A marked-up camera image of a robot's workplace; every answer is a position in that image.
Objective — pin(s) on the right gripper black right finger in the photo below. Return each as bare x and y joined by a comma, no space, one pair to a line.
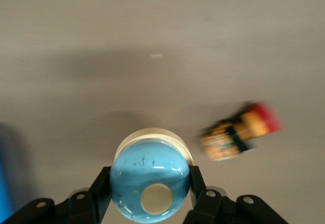
215,208

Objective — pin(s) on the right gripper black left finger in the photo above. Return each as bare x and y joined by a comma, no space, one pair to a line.
81,208

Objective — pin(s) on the blue dome bell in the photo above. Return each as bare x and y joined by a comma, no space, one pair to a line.
147,168

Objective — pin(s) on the red yellow emergency stop button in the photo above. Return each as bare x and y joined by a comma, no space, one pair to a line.
228,142

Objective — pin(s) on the blue plastic tray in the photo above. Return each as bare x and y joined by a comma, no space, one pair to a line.
3,183

